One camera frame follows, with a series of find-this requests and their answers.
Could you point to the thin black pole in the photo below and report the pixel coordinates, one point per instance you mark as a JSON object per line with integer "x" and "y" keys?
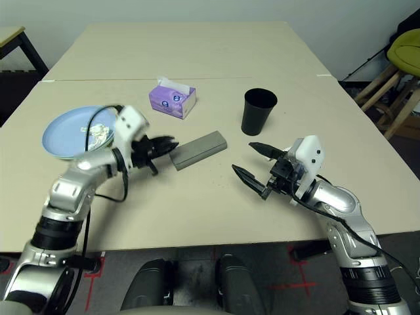
{"x": 365, "y": 64}

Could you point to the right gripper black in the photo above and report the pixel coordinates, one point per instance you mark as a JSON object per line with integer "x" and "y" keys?
{"x": 285, "y": 177}

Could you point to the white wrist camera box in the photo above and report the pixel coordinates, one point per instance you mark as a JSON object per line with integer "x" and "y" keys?
{"x": 129, "y": 123}
{"x": 310, "y": 151}

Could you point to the purple tissue box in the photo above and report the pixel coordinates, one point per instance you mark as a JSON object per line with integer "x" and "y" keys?
{"x": 167, "y": 101}

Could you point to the beige side table black frame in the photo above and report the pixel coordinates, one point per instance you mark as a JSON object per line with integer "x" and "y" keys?
{"x": 10, "y": 34}

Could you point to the white tape strip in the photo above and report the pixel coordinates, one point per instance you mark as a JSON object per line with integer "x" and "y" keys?
{"x": 48, "y": 80}

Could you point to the grey glasses case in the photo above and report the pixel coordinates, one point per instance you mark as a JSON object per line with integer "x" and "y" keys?
{"x": 200, "y": 147}

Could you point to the dark grey robot leg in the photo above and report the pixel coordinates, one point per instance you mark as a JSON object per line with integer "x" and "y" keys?
{"x": 239, "y": 285}
{"x": 146, "y": 285}

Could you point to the green seat wooden stool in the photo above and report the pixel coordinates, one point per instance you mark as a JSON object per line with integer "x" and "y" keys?
{"x": 407, "y": 49}

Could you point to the black foam floor mat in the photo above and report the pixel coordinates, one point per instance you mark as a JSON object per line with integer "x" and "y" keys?
{"x": 19, "y": 95}

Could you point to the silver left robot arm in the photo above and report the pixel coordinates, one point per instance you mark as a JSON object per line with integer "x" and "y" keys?
{"x": 72, "y": 183}

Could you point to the black plastic cup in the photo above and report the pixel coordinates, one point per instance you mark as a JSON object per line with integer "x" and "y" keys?
{"x": 256, "y": 119}

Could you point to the white tissue sheet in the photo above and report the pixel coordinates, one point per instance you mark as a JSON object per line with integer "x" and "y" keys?
{"x": 169, "y": 82}

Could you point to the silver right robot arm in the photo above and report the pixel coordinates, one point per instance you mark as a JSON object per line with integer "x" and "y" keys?
{"x": 341, "y": 197}

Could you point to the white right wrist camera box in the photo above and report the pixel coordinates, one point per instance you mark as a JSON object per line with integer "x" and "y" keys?
{"x": 310, "y": 151}

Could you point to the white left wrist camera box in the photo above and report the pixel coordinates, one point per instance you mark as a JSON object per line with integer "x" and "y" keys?
{"x": 129, "y": 123}

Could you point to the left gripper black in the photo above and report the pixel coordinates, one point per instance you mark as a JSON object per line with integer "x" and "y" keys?
{"x": 144, "y": 152}

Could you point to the dark grey right robot leg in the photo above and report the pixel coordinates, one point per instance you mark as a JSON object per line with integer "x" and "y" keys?
{"x": 239, "y": 285}

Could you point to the blue plastic plate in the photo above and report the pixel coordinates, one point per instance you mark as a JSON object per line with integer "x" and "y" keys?
{"x": 62, "y": 134}

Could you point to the dark grey left robot leg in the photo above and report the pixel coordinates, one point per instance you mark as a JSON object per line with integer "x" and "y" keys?
{"x": 146, "y": 285}

